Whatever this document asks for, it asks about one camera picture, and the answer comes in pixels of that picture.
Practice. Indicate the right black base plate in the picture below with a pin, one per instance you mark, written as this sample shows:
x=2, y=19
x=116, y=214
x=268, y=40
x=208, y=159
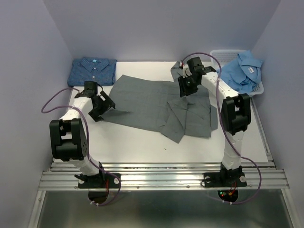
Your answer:
x=217, y=180

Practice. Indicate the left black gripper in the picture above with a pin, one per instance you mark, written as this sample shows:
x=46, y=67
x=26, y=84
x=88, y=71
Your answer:
x=107, y=103

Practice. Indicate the folded blue checkered shirt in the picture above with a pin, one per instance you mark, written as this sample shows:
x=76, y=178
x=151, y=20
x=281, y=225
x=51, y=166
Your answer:
x=100, y=70

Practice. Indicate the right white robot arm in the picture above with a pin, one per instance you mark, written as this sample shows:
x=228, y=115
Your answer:
x=234, y=111

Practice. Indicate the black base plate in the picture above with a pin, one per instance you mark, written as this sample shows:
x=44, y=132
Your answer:
x=99, y=181
x=217, y=180

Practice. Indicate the aluminium mounting rail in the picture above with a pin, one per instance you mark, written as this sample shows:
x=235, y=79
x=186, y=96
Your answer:
x=150, y=161

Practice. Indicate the white plastic basket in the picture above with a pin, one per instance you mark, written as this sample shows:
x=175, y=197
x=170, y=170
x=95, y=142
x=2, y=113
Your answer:
x=225, y=54

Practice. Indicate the grey long sleeve shirt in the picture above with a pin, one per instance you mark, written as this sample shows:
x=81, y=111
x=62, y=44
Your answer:
x=157, y=106

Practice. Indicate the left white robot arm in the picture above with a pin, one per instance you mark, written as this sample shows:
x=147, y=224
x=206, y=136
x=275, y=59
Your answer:
x=69, y=137

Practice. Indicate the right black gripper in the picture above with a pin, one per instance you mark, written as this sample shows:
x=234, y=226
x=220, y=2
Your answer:
x=183, y=89

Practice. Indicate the light blue shirt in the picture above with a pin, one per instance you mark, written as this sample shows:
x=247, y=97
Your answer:
x=240, y=76

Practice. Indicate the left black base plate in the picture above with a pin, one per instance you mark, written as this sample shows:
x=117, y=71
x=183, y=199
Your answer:
x=99, y=181

